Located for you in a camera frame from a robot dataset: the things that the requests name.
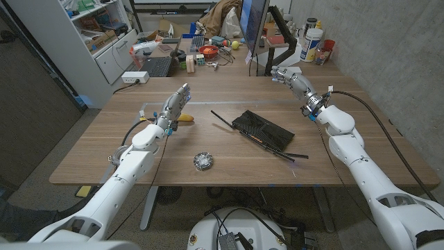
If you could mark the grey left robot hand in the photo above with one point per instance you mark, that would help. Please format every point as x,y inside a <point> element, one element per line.
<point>173,109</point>

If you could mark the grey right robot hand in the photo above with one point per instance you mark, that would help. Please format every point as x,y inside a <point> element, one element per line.
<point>298,85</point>

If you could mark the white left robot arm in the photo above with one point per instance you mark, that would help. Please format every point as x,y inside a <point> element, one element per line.
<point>114,187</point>

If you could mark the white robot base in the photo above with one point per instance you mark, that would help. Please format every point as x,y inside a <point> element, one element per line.
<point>208,229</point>

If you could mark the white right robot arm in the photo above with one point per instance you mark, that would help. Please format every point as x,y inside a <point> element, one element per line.
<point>378,187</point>

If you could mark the yellow toy banana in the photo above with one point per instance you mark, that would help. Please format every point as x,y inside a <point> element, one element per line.
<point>187,118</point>

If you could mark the black router with antennas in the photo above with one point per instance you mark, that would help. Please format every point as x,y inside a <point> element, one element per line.
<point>263,130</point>

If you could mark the yellow toy ball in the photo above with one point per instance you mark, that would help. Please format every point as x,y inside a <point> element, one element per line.
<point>236,44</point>

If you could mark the white wipes canister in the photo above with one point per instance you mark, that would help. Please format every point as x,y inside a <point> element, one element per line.
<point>311,45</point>

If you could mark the black laptop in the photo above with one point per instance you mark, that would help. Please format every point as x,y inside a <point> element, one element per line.
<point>157,66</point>

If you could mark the beige block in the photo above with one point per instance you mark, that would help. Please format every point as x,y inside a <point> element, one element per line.
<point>189,64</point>

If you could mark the white power strip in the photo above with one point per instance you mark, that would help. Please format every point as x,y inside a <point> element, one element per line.
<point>135,77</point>

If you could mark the red book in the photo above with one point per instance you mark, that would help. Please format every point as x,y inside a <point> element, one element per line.
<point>275,40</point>

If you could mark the red cup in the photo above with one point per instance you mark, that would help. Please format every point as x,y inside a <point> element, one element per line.
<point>329,44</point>

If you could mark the rubik's cube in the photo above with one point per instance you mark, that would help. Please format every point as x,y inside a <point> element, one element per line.
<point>200,59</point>

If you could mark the crumpled foil ball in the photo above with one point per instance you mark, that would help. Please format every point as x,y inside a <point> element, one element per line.
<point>203,161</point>

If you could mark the red bowl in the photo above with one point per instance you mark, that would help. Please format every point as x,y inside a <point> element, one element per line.
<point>208,52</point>

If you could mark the white red package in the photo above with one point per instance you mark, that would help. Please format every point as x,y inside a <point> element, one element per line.
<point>145,48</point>

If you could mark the computer monitor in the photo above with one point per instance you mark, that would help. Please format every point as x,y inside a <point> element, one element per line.
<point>255,21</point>

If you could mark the white bag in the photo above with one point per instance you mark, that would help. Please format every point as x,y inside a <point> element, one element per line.
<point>231,25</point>

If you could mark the brown jacket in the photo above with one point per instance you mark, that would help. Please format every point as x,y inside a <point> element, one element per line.
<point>218,15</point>

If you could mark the white shelf cabinet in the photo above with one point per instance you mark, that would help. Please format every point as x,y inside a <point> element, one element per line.
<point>69,59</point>

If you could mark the yellow pad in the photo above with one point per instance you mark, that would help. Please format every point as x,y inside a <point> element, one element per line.
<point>83,191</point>

